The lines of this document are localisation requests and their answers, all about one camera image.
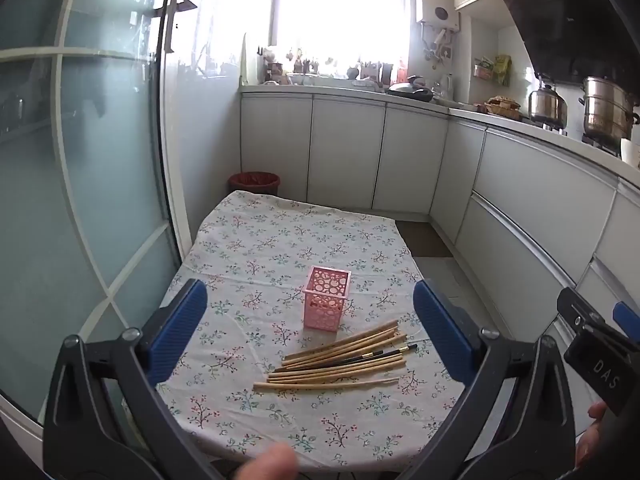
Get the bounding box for pink perforated plastic basket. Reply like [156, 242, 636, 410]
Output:
[301, 266, 352, 333]

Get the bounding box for black door handle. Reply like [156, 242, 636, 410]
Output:
[162, 0, 199, 54]

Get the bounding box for person's left hand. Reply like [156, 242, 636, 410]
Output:
[234, 443, 300, 480]

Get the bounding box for frosted glass sliding door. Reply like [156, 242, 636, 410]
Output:
[0, 0, 197, 427]

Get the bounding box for bright kitchen window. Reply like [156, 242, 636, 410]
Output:
[170, 0, 417, 79]

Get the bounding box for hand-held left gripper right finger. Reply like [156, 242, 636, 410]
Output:
[400, 280, 578, 480]

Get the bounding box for wicker bread basket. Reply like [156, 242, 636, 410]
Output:
[483, 96, 521, 116]

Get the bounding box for brown floor mat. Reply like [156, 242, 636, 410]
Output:
[397, 221, 454, 260]

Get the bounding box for gas stove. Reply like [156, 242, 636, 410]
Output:
[529, 119, 622, 155]

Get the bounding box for red trash bin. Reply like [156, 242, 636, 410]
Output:
[229, 172, 281, 197]

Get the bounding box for steel steamer pot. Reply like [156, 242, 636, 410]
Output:
[579, 76, 640, 144]

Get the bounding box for person's right hand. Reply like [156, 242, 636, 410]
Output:
[575, 402, 609, 469]

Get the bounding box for pile of wooden chopsticks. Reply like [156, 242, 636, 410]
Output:
[252, 319, 408, 392]

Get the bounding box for white countertop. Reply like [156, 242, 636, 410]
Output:
[239, 84, 640, 186]

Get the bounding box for floral tablecloth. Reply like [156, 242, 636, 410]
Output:
[152, 191, 481, 473]

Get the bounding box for white bowl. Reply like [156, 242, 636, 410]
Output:
[620, 137, 640, 169]

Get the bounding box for white cutting board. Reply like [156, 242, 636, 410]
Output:
[240, 32, 261, 86]

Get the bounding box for row of windowsill jars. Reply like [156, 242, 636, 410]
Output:
[257, 47, 409, 86]

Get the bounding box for black range hood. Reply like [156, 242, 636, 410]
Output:
[492, 0, 640, 92]

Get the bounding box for black wok with lid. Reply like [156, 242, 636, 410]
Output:
[387, 75, 435, 103]

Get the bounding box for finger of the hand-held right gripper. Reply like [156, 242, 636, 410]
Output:
[613, 302, 640, 345]
[556, 286, 618, 343]

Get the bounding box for steel kettle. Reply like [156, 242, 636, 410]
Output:
[529, 80, 569, 126]

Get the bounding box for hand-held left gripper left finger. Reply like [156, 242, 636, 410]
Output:
[42, 278, 226, 480]

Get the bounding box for white base cabinets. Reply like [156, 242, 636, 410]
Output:
[240, 92, 640, 342]

